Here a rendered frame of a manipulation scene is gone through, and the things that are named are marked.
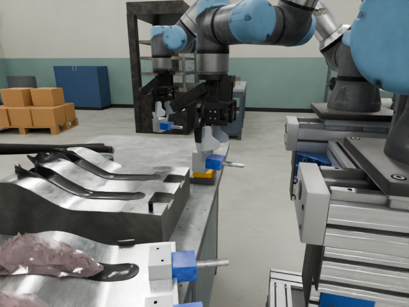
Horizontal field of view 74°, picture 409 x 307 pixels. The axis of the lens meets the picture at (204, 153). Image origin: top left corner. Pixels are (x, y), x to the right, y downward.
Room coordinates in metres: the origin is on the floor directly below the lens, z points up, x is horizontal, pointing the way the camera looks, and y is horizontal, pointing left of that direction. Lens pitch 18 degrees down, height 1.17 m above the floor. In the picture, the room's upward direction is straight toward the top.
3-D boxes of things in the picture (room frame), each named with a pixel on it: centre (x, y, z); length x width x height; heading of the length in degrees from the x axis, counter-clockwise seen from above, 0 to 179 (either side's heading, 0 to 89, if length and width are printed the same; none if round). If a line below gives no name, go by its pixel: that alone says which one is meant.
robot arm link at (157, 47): (1.11, 0.16, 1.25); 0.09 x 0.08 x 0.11; 81
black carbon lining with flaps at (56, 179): (0.63, 0.30, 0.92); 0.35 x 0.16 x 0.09; 81
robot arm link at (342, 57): (0.87, -0.47, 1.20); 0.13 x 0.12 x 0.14; 171
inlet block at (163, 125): (1.10, 0.15, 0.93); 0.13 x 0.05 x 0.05; 60
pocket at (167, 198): (0.54, 0.10, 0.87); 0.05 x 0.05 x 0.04; 81
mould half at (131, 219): (0.64, 0.31, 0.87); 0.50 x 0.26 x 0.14; 81
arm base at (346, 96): (0.87, -0.47, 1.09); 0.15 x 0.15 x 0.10
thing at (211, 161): (0.66, -0.04, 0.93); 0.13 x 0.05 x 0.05; 67
